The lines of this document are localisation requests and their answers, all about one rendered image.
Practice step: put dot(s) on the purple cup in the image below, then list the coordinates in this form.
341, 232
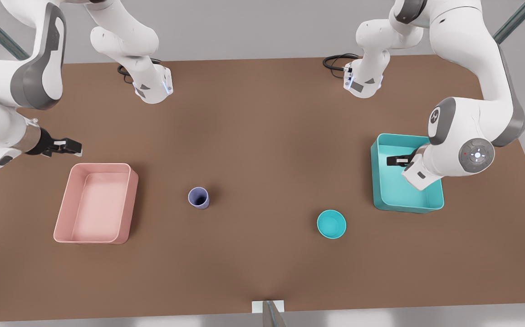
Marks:
198, 198

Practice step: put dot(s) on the teal bowl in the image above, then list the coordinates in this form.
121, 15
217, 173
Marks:
331, 224

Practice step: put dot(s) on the pink rectangular box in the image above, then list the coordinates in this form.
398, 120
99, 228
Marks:
96, 203

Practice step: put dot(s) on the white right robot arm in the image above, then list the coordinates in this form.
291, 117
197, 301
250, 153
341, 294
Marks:
26, 81

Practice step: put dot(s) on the teal rectangular box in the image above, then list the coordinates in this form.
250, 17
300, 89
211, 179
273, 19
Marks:
403, 181

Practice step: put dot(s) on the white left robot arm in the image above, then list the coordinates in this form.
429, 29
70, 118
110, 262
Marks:
480, 113

